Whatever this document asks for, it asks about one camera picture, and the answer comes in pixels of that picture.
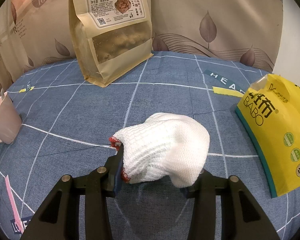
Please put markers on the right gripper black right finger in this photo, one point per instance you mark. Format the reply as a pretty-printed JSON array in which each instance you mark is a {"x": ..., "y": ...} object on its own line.
[{"x": 242, "y": 216}]

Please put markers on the kraft paper snack bag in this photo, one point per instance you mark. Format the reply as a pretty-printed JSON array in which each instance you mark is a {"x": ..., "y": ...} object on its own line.
[{"x": 110, "y": 37}]

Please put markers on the white red-trim glove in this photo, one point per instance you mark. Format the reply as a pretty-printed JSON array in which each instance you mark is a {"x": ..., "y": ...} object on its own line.
[{"x": 165, "y": 144}]

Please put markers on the pink ceramic mug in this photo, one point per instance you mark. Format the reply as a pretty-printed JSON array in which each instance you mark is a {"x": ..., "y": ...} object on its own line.
[{"x": 10, "y": 120}]

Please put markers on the yellow tissue pack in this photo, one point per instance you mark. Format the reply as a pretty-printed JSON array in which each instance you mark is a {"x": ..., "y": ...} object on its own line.
[{"x": 270, "y": 113}]

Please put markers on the blue checked tablecloth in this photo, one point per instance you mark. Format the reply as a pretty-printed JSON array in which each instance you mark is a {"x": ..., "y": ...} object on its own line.
[{"x": 67, "y": 123}]

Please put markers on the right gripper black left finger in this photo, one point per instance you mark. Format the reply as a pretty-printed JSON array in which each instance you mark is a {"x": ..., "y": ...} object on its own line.
[{"x": 58, "y": 215}]

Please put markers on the beige leaf-print curtain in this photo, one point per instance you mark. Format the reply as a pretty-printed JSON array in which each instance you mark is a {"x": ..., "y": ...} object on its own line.
[{"x": 36, "y": 32}]

